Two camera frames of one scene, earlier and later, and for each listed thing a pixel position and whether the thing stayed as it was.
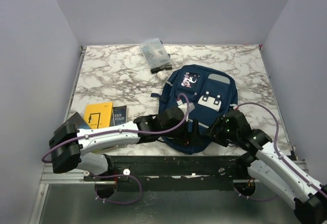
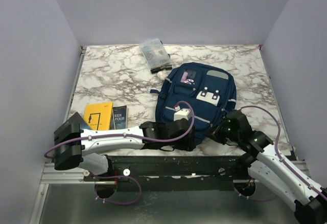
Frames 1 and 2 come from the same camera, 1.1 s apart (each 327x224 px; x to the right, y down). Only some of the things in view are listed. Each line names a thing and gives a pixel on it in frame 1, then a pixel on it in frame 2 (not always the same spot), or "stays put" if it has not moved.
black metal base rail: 143,174 stays put
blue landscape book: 119,115 stays put
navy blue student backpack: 204,94 stays put
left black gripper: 188,138 → 188,143
